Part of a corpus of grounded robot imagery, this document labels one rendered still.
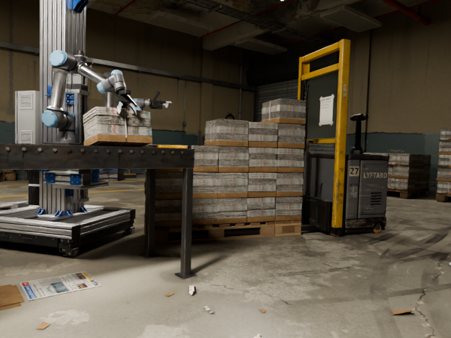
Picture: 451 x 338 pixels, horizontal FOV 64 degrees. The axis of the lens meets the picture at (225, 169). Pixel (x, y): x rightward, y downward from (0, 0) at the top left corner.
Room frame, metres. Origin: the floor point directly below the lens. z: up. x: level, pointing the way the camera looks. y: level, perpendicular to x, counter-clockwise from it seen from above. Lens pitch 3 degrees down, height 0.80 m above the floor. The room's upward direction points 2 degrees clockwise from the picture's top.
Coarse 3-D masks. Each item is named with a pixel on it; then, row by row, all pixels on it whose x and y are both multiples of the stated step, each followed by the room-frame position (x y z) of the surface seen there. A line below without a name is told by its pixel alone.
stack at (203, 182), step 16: (208, 160) 3.09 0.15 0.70; (224, 160) 3.15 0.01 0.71; (240, 160) 3.20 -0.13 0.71; (256, 160) 3.25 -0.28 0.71; (272, 160) 3.31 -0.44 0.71; (160, 176) 2.94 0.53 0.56; (176, 176) 2.99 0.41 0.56; (208, 176) 3.09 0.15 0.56; (224, 176) 3.14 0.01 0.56; (240, 176) 3.19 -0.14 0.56; (256, 176) 3.26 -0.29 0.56; (272, 176) 3.32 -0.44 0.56; (160, 192) 2.94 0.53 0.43; (176, 192) 2.99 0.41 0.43; (208, 192) 3.10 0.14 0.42; (224, 192) 3.15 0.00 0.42; (160, 208) 2.95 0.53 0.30; (176, 208) 2.99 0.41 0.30; (208, 208) 3.10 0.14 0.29; (224, 208) 3.14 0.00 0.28; (240, 208) 3.20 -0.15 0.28; (256, 208) 3.25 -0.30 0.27; (272, 208) 3.31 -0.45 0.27; (144, 224) 3.24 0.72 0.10; (208, 224) 3.13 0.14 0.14; (224, 224) 3.15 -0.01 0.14; (240, 224) 3.20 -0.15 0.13; (256, 224) 3.26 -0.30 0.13; (272, 224) 3.32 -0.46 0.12; (160, 240) 2.95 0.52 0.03; (176, 240) 2.99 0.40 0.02; (192, 240) 3.04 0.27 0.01; (208, 240) 3.09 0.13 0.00
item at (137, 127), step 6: (132, 114) 2.42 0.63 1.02; (138, 114) 2.45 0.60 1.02; (144, 114) 2.47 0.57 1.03; (132, 120) 2.41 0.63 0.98; (138, 120) 2.44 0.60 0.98; (144, 120) 2.46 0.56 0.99; (150, 120) 2.49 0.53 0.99; (132, 126) 2.41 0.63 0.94; (138, 126) 2.44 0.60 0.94; (144, 126) 2.46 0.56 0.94; (150, 126) 2.49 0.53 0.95; (132, 132) 2.41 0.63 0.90; (138, 132) 2.43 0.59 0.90; (144, 132) 2.46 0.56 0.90; (150, 132) 2.49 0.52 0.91; (132, 144) 2.44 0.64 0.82; (138, 144) 2.46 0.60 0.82; (144, 144) 2.48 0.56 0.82
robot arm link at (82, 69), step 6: (78, 60) 2.63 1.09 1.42; (78, 66) 2.62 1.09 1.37; (84, 66) 2.63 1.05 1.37; (78, 72) 2.64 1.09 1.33; (84, 72) 2.63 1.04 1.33; (90, 72) 2.61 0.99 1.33; (96, 72) 2.62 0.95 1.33; (90, 78) 2.63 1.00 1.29; (96, 78) 2.60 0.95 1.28; (102, 78) 2.59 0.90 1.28
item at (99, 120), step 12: (96, 108) 2.27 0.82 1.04; (108, 108) 2.32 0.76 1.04; (84, 120) 2.47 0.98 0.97; (96, 120) 2.28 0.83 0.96; (108, 120) 2.31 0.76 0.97; (120, 120) 2.36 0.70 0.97; (96, 132) 2.29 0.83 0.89; (108, 132) 2.30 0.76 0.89; (120, 132) 2.35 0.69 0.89; (96, 144) 2.34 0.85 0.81; (108, 144) 2.37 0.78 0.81
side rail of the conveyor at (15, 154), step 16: (0, 144) 1.59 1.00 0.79; (16, 144) 1.62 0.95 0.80; (32, 144) 1.67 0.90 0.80; (0, 160) 1.59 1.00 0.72; (16, 160) 1.62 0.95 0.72; (32, 160) 1.67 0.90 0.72; (48, 160) 1.71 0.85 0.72; (64, 160) 1.75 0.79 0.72; (80, 160) 1.80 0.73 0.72; (96, 160) 1.85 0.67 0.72; (112, 160) 1.90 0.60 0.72; (128, 160) 1.96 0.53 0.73; (144, 160) 2.02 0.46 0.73; (160, 160) 2.08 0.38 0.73; (176, 160) 2.14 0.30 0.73; (192, 160) 2.21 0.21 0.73
